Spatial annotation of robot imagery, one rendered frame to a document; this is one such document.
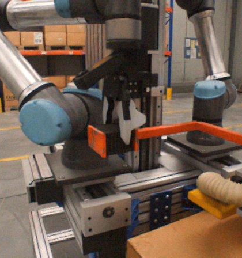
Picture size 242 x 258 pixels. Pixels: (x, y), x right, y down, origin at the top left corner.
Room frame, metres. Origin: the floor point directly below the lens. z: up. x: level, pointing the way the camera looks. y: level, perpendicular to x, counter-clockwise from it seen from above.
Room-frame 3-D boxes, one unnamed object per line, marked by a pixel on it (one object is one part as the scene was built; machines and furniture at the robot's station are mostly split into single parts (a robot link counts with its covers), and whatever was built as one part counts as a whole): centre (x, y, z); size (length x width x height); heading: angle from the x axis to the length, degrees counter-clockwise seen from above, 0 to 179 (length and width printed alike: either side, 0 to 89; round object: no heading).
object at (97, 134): (0.54, 0.02, 1.18); 0.09 x 0.08 x 0.05; 28
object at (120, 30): (0.56, 0.00, 1.40); 0.08 x 0.08 x 0.05
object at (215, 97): (0.96, -0.34, 1.20); 0.13 x 0.12 x 0.14; 140
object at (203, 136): (0.95, -0.34, 1.09); 0.15 x 0.15 x 0.10
